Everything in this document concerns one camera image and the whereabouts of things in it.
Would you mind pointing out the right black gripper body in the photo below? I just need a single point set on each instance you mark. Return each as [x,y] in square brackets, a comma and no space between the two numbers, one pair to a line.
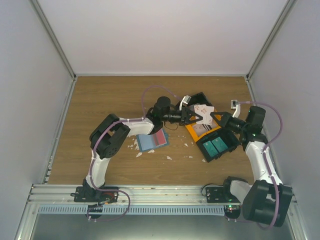
[230,126]

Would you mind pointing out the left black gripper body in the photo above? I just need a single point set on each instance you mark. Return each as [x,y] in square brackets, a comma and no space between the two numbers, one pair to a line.
[184,115]

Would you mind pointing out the pink white credit card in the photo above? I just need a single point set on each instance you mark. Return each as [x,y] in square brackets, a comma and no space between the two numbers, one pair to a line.
[201,114]
[208,115]

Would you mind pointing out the red white credit card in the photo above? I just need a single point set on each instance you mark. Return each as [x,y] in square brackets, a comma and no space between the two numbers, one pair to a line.
[160,138]

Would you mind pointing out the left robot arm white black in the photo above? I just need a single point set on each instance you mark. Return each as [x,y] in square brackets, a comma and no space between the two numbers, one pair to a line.
[107,139]

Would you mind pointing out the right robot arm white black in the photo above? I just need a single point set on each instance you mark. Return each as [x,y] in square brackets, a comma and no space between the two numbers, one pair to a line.
[267,201]

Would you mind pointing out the black card tray far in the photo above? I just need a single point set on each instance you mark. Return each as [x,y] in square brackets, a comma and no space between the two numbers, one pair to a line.
[196,99]

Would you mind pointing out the black card tray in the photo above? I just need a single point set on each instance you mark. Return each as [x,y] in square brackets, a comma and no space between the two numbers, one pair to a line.
[228,137]
[196,99]

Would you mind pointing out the orange card tray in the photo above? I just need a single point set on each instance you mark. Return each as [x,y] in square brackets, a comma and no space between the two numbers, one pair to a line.
[195,137]

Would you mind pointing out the pink white card in orange tray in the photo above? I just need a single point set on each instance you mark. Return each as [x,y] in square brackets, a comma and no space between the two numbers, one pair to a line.
[203,128]

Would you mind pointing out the teal credit card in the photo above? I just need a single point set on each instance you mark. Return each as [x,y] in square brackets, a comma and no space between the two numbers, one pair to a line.
[215,146]

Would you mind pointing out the black card tray near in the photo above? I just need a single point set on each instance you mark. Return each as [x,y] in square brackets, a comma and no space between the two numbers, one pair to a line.
[228,137]

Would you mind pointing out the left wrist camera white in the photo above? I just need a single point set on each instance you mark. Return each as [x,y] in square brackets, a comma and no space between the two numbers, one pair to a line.
[184,102]

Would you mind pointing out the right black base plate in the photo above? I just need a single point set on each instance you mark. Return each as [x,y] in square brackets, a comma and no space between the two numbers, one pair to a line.
[218,194]

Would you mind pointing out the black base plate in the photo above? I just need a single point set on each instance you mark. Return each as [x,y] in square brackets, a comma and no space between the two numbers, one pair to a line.
[218,194]
[85,194]

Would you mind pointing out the slotted grey cable duct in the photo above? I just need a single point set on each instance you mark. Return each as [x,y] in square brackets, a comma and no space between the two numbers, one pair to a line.
[193,210]

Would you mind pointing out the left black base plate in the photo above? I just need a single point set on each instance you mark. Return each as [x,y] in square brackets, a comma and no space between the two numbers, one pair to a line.
[85,194]

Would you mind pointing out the aluminium front rail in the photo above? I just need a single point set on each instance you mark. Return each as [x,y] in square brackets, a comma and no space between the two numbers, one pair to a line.
[183,195]

